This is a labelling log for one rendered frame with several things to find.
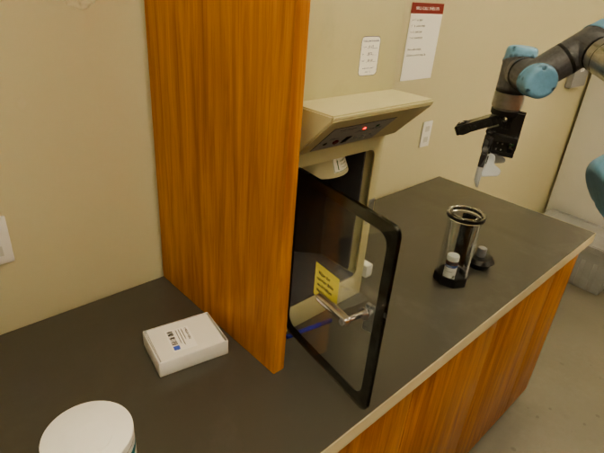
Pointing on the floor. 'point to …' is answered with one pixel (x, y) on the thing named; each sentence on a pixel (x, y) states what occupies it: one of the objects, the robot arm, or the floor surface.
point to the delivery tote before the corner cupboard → (590, 271)
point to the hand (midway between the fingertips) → (478, 178)
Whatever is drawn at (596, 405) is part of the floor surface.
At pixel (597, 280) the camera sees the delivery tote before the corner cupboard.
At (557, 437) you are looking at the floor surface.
